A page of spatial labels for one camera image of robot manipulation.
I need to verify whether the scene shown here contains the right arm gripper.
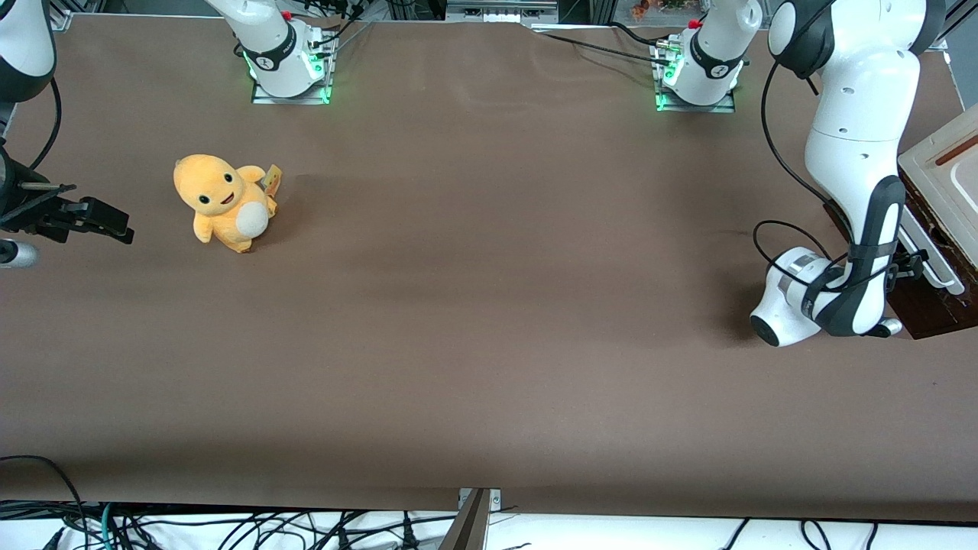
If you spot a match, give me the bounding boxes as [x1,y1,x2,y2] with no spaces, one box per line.
[0,177,135,245]

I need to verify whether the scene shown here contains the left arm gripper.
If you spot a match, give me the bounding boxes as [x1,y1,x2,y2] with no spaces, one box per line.
[889,251,929,295]

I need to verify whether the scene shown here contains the white metal drawer handle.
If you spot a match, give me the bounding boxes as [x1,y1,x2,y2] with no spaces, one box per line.
[900,228,965,296]

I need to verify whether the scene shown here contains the orange plush toy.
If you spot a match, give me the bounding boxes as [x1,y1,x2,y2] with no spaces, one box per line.
[173,154,280,254]

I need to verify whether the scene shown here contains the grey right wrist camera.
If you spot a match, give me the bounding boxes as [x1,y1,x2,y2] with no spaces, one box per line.
[0,240,38,269]

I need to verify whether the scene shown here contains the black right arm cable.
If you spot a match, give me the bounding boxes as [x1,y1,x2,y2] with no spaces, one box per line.
[27,75,63,173]

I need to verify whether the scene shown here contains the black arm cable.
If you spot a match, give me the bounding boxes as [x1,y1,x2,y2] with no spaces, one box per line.
[752,0,895,295]
[27,75,63,173]

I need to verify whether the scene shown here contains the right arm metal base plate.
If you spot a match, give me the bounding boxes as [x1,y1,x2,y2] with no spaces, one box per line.
[250,29,335,106]

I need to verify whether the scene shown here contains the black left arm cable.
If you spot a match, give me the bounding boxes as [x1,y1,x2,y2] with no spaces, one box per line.
[752,0,895,295]

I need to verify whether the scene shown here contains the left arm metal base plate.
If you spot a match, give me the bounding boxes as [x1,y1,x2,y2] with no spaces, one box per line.
[654,42,739,114]

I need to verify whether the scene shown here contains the black looping floor cable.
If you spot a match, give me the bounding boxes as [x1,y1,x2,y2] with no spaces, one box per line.
[0,455,86,550]

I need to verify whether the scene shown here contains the black base connector cables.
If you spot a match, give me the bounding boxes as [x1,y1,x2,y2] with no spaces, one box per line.
[302,0,375,48]

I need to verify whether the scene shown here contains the short black table cable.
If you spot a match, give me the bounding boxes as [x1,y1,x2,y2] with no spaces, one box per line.
[607,21,664,48]

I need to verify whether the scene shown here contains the long black table cable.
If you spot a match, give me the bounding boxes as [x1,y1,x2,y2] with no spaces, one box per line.
[533,29,673,68]

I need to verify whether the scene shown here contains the aluminium frame profile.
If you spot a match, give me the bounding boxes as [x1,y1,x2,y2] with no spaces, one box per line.
[445,0,560,24]

